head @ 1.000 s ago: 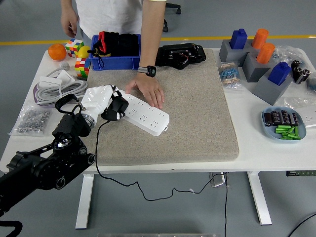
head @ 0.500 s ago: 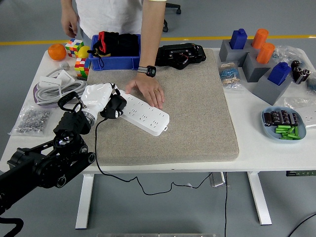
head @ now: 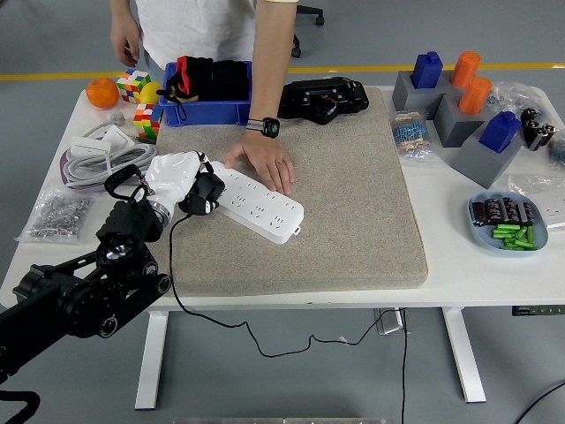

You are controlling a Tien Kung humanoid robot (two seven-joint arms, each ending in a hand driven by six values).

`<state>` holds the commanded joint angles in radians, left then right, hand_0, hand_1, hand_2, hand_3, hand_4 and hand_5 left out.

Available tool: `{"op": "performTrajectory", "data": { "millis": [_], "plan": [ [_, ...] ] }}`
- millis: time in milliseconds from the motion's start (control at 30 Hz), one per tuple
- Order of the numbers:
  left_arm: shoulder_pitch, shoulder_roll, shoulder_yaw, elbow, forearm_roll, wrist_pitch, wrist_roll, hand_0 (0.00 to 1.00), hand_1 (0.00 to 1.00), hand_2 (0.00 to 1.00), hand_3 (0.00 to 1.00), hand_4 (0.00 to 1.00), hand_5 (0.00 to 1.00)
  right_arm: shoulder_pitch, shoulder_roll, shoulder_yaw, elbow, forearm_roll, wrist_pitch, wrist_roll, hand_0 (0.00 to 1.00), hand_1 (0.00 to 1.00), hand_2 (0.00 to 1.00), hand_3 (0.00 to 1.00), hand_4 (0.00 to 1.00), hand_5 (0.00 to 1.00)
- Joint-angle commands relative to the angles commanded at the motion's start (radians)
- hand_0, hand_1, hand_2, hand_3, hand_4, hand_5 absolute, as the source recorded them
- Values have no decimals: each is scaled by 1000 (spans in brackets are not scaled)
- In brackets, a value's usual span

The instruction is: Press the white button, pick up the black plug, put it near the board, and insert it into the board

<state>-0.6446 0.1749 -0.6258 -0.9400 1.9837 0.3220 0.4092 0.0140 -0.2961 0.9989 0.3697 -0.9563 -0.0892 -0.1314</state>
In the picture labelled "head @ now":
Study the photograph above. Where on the black plug adapter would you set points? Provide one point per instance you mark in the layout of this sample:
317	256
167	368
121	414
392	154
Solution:
209	185

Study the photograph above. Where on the orange fruit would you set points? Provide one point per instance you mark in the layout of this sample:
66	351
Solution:
102	93

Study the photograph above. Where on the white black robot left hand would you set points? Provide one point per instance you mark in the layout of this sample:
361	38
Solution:
170	176

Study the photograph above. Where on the grey-brown mat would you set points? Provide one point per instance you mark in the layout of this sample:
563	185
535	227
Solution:
344	212

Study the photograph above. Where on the clear plastic bag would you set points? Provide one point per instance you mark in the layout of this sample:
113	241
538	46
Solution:
529	183

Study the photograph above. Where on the green battery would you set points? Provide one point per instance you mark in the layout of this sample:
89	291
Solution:
505	228
511	247
503	234
530	235
526	245

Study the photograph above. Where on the bag of blue parts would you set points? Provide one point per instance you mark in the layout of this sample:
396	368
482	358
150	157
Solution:
558	150

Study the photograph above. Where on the blue block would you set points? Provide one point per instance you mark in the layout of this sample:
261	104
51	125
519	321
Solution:
499	132
426	70

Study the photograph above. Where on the white table leg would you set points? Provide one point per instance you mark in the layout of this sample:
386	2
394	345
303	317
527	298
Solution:
465	358
152	358

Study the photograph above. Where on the clear bag of small parts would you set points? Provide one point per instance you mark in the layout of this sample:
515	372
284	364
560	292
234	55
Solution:
507	95

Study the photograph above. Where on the black cylinder cell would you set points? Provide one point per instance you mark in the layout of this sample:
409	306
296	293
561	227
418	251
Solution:
534	137
528	115
548	132

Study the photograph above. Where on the black capacitor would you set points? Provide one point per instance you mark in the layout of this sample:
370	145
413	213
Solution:
478	213
508	207
525	212
493	209

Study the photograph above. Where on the bag of metal screws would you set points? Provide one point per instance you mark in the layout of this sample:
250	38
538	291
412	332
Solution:
57	214

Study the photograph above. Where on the white square panel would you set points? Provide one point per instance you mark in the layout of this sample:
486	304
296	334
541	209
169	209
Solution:
117	136

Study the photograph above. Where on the person's right hand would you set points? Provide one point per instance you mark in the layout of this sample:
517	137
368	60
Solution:
125	44

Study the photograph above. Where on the colourful puzzle cube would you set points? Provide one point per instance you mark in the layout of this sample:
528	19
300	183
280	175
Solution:
132	86
148	121

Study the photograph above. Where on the black machine part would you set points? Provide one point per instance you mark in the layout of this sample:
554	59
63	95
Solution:
318	99

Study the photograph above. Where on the light blue plate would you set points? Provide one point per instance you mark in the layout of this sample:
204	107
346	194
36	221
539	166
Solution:
483	238

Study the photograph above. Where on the bag of resistors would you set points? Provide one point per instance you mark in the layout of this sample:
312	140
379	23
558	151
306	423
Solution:
412	134

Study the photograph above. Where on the black office chair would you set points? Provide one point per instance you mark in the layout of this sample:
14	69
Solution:
309	12

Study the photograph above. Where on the table control panel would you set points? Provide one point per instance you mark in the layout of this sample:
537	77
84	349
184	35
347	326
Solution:
538	310

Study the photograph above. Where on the black foam stack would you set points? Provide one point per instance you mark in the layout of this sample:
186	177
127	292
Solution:
229	79

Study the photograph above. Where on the person's left forearm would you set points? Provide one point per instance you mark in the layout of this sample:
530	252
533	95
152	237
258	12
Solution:
269	66

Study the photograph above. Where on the silver metal box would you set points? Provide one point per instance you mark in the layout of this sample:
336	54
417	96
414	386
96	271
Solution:
389	321

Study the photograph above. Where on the person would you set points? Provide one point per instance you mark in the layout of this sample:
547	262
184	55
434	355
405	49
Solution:
198	26

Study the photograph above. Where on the blue plastic bin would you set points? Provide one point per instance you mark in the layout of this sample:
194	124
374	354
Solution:
207	112

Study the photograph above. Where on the white round wall plug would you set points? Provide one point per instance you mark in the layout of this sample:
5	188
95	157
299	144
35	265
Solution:
115	117

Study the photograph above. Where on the white rectangular box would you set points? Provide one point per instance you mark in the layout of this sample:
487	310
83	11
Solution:
88	146

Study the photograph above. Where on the person's left hand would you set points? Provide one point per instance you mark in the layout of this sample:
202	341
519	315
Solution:
265	154

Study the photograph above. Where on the orange cylinder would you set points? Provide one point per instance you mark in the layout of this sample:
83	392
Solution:
474	95
465	68

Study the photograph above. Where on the black red cloth bundle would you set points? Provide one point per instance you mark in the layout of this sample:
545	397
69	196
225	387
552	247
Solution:
190	75

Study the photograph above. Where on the grey holder block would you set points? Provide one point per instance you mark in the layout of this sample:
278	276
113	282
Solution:
451	90
479	168
454	128
404	99

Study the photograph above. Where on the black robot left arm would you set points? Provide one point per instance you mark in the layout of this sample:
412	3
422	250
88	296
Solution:
66	300

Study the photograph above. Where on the white power strip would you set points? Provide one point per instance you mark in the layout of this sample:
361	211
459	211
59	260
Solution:
265	212

